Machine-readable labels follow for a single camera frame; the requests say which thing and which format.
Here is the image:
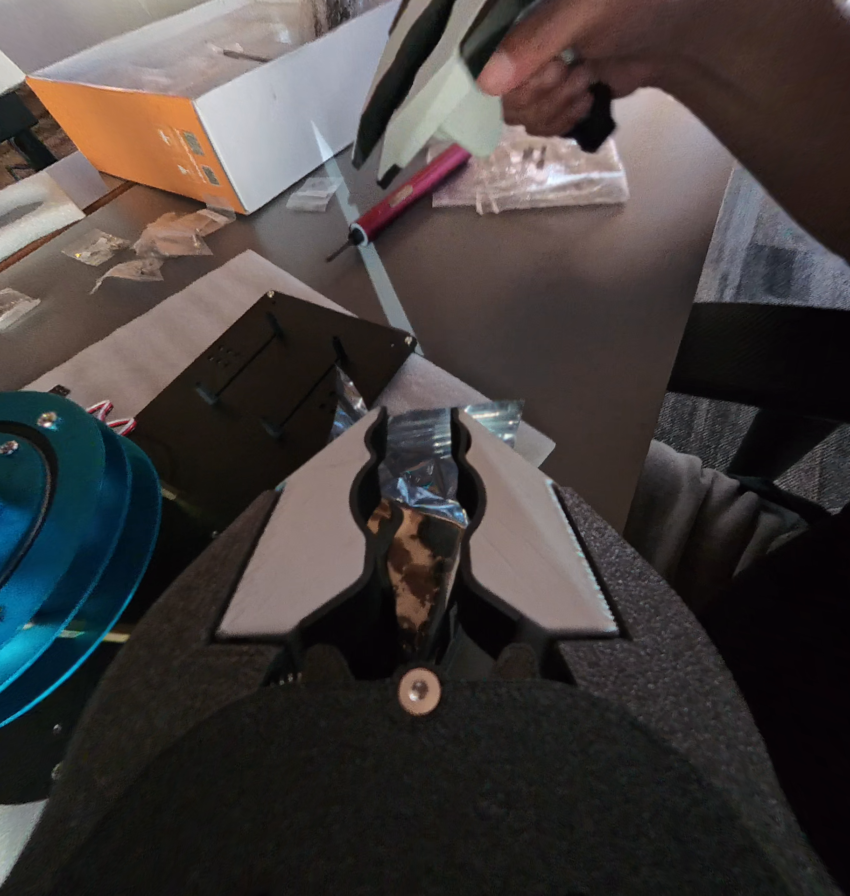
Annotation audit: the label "red electric screwdriver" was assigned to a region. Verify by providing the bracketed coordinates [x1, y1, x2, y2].
[325, 143, 473, 264]

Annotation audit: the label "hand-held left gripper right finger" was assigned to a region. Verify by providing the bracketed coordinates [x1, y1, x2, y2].
[449, 406, 620, 639]

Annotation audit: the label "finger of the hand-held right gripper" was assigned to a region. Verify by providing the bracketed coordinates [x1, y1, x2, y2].
[376, 0, 504, 189]
[351, 0, 454, 170]

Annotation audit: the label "servo cable with black connector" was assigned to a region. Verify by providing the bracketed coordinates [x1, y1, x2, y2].
[50, 384, 140, 436]

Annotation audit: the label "white foam sheet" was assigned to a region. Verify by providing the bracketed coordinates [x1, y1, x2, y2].
[19, 248, 557, 470]

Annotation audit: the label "orange and white cardboard box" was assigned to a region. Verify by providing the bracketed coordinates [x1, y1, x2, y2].
[26, 0, 405, 214]

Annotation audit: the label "clear bag with screws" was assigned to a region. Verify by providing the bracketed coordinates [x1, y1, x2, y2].
[432, 126, 630, 211]

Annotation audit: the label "black office chair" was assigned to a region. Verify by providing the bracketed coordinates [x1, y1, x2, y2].
[652, 301, 850, 505]

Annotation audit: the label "white foam packing insert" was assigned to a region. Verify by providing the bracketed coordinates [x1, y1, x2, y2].
[0, 171, 86, 275]

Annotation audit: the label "silver foil bag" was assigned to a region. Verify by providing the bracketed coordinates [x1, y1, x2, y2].
[330, 364, 524, 659]

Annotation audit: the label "clear bag with white parts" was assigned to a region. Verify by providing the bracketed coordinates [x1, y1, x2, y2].
[0, 287, 42, 333]

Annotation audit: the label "small labelled plastic bag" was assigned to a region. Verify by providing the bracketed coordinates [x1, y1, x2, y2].
[286, 177, 345, 212]

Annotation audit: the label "person's right hand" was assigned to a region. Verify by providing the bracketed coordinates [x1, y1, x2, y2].
[477, 0, 678, 137]

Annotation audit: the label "person's grey pants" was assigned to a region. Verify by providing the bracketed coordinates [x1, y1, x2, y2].
[624, 441, 828, 610]

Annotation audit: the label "person's right forearm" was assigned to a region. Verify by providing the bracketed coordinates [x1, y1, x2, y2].
[635, 0, 850, 274]

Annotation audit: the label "small clear hardware bag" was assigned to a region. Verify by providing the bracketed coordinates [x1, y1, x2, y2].
[62, 230, 132, 267]
[90, 255, 165, 295]
[183, 206, 238, 235]
[132, 213, 214, 259]

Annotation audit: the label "person's black clothing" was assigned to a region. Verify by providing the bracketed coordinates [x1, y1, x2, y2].
[698, 490, 850, 896]

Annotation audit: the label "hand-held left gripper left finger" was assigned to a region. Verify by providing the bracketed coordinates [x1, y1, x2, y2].
[215, 406, 391, 641]

